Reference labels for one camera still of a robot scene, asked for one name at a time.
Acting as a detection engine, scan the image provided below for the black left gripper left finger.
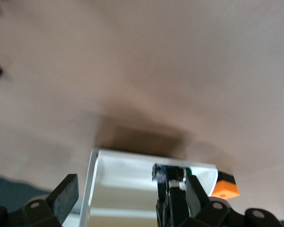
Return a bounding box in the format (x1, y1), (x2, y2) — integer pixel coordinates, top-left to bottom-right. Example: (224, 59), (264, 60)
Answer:
(0, 174), (80, 227)

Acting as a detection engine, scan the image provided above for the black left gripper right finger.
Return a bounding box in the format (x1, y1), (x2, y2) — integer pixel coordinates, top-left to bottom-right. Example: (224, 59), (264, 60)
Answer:
(186, 175), (284, 227)

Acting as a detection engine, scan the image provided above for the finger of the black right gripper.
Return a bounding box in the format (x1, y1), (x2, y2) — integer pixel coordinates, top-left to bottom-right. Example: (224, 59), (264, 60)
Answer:
(156, 181), (168, 227)
(167, 185), (192, 227)

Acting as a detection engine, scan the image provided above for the orange box with hole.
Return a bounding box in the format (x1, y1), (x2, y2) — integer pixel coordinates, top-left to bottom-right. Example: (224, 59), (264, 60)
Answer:
(210, 171), (240, 200)

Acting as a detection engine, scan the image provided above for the brown table cover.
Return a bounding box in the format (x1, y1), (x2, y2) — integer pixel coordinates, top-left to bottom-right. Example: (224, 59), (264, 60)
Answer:
(0, 0), (284, 220)

